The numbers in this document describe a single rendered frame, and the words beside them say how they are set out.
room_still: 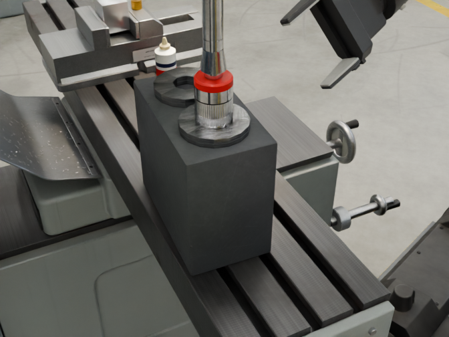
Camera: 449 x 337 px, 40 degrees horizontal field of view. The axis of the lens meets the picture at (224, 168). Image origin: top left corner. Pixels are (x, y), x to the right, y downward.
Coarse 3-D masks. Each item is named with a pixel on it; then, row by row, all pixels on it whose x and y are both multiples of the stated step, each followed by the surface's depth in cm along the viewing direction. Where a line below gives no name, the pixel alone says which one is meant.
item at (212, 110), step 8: (232, 88) 73; (200, 96) 72; (208, 96) 72; (216, 96) 72; (224, 96) 72; (232, 96) 74; (200, 104) 73; (208, 104) 73; (216, 104) 73; (224, 104) 73; (232, 104) 74; (200, 112) 74; (208, 112) 73; (216, 112) 73; (224, 112) 74; (232, 112) 75; (200, 120) 75; (208, 120) 74; (216, 120) 74; (224, 120) 74; (232, 120) 76; (216, 128) 75
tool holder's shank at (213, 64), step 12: (204, 0) 66; (216, 0) 66; (204, 12) 67; (216, 12) 67; (204, 24) 68; (216, 24) 68; (204, 36) 69; (216, 36) 69; (204, 48) 70; (216, 48) 70; (204, 60) 71; (216, 60) 70; (204, 72) 71; (216, 72) 71
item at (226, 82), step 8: (200, 72) 73; (224, 72) 73; (200, 80) 72; (208, 80) 72; (216, 80) 72; (224, 80) 72; (232, 80) 72; (200, 88) 72; (208, 88) 71; (216, 88) 71; (224, 88) 72
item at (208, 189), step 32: (160, 96) 82; (192, 96) 81; (160, 128) 78; (192, 128) 75; (224, 128) 75; (256, 128) 77; (160, 160) 83; (192, 160) 72; (224, 160) 73; (256, 160) 75; (160, 192) 87; (192, 192) 74; (224, 192) 76; (256, 192) 78; (192, 224) 77; (224, 224) 79; (256, 224) 81; (192, 256) 80; (224, 256) 83
